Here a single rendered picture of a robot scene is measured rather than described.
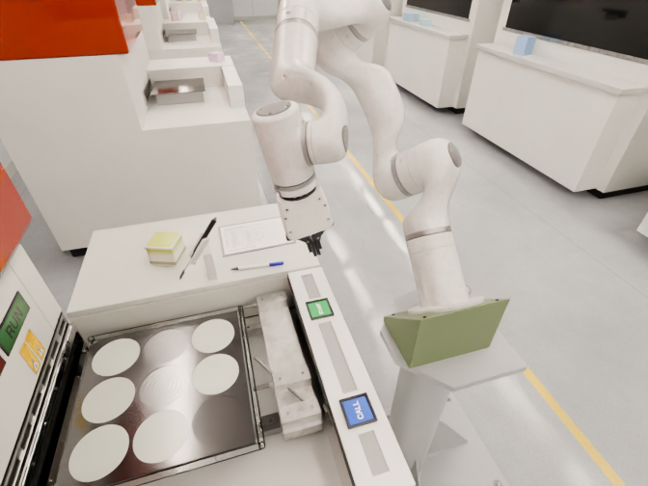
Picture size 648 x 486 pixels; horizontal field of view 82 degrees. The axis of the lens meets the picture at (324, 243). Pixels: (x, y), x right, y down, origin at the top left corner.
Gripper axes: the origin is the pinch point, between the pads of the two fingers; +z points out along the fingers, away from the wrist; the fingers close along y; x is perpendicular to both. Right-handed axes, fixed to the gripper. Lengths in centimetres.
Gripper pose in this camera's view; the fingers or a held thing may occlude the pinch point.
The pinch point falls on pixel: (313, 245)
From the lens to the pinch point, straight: 83.5
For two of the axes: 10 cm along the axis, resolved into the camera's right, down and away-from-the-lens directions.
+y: 9.4, -3.3, 0.9
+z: 2.0, 7.4, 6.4
